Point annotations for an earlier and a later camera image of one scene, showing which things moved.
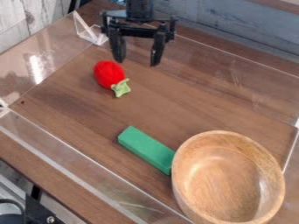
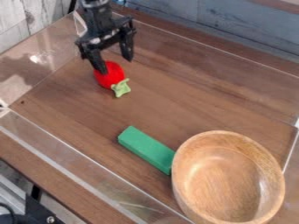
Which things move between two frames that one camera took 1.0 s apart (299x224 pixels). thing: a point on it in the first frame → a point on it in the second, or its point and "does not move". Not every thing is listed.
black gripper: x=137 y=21 → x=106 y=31
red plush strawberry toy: x=110 y=76 does not move
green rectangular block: x=148 y=149 does not move
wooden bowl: x=228 y=182 does not move
